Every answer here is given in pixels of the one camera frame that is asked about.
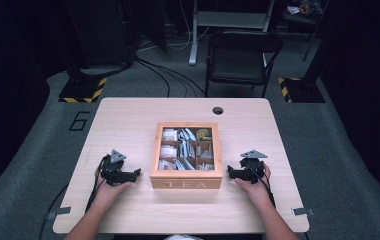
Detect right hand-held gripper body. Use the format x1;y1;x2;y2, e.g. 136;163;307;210
240;149;268;185

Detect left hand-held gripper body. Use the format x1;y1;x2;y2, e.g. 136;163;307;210
99;149;128;187

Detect wooden tea box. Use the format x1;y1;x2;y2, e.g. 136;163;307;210
149;121;224;190

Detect person's left hand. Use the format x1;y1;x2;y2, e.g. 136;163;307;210
92;168;132;208

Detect person's right hand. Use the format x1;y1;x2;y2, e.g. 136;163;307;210
234;163;274;209

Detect assorted tea bags group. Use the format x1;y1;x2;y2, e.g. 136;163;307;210
158;127;215;172

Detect grey tape strip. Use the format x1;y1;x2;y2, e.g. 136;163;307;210
291;207;315;217
46;206;72;220

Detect white cloth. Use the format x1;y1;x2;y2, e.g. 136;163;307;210
164;234;202;240

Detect black base with striped edge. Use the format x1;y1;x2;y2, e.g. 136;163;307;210
277;77;326;104
58;77;108;104

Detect black folding chair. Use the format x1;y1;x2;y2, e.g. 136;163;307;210
205;30;284;98

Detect black equipment cabinet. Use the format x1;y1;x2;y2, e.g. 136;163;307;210
62;0;137;69

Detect dark cart with clutter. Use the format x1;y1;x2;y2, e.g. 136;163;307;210
274;0;329;62

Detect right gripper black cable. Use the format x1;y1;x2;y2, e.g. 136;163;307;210
246;161;277;209

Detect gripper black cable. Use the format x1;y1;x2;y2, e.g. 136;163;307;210
84;154;111;214
246;161;277;209

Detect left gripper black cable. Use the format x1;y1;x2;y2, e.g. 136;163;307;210
84;154;111;214

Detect black floor cables bundle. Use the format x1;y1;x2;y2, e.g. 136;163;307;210
134;56;209;98

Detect white metal desk frame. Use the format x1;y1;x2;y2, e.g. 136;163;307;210
188;0;276;66

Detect white cables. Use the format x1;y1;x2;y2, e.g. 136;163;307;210
137;0;212;52

